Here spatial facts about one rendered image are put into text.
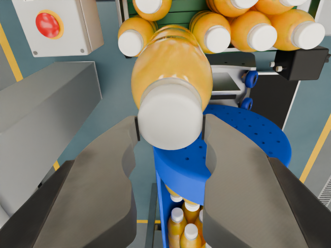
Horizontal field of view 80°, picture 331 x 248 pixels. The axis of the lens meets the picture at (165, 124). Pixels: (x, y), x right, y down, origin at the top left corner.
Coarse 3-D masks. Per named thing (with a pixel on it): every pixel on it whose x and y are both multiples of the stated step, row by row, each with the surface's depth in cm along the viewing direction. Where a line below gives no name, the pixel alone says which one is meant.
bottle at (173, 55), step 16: (160, 32) 21; (176, 32) 19; (144, 48) 18; (160, 48) 15; (176, 48) 14; (192, 48) 15; (144, 64) 14; (160, 64) 13; (176, 64) 13; (192, 64) 14; (208, 64) 16; (144, 80) 14; (160, 80) 12; (176, 80) 12; (192, 80) 13; (208, 80) 15; (144, 96) 13; (208, 96) 15
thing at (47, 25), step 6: (36, 18) 31; (42, 18) 31; (48, 18) 31; (54, 18) 31; (36, 24) 31; (42, 24) 31; (48, 24) 31; (54, 24) 31; (42, 30) 32; (48, 30) 32; (54, 30) 32; (48, 36) 32; (54, 36) 32
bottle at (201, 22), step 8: (200, 16) 39; (208, 16) 35; (216, 16) 35; (192, 24) 42; (200, 24) 35; (208, 24) 34; (216, 24) 34; (224, 24) 34; (192, 32) 40; (200, 32) 35; (200, 40) 36
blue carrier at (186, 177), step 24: (240, 120) 47; (264, 120) 46; (192, 144) 40; (264, 144) 39; (288, 144) 39; (168, 168) 36; (192, 168) 34; (168, 192) 64; (192, 192) 35; (168, 216) 69
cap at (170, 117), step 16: (160, 96) 11; (176, 96) 11; (192, 96) 11; (144, 112) 11; (160, 112) 11; (176, 112) 11; (192, 112) 11; (144, 128) 12; (160, 128) 12; (176, 128) 12; (192, 128) 12; (160, 144) 12; (176, 144) 12
